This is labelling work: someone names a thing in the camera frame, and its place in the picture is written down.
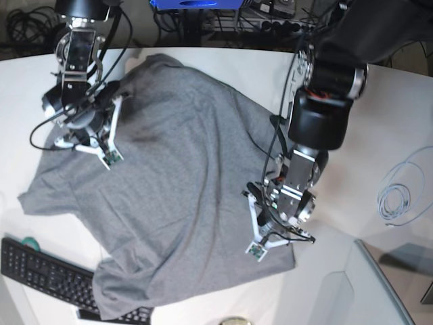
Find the green tape roll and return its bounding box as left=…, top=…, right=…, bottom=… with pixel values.
left=21, top=237, right=40, bottom=251

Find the coiled light blue cable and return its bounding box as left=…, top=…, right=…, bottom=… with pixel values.
left=377, top=146, right=433, bottom=227

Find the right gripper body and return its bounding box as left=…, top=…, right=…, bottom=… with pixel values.
left=53, top=95, right=124, bottom=169

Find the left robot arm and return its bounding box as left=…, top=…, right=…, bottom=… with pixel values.
left=246, top=1, right=432, bottom=261

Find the blue box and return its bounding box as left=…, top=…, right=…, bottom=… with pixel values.
left=150, top=0, right=252, bottom=10

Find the black computer keyboard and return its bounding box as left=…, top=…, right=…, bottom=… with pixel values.
left=0, top=237, right=155, bottom=324

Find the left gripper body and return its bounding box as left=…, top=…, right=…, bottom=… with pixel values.
left=242, top=191, right=316, bottom=262

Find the round brass object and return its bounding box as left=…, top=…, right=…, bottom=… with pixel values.
left=219, top=316, right=252, bottom=325

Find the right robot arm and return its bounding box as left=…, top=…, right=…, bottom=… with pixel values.
left=32, top=1, right=127, bottom=169

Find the grey t-shirt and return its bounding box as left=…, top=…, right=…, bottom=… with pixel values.
left=18, top=54, right=295, bottom=320

